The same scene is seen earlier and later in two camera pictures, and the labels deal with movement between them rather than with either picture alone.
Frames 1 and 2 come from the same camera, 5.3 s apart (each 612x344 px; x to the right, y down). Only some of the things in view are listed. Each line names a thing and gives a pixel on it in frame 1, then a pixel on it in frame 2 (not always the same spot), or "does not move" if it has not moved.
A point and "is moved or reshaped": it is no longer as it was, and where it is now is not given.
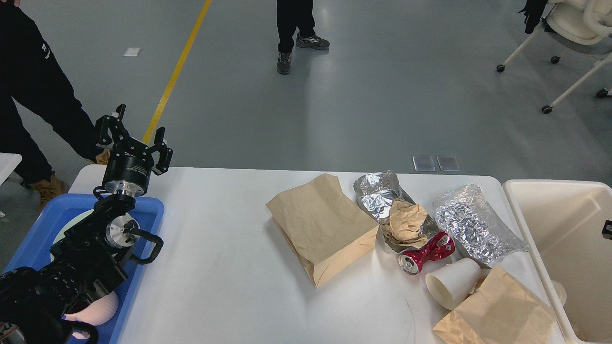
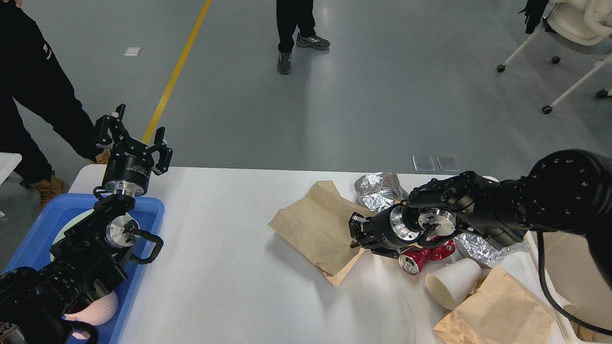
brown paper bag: x=504 y=310 does not move
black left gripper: x=127 y=171 does not move
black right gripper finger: x=606 y=231 -> x=389 y=227
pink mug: x=98 y=312 does not move
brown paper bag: x=328 y=231 is moved or reshaped
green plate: x=60 y=235 does not move
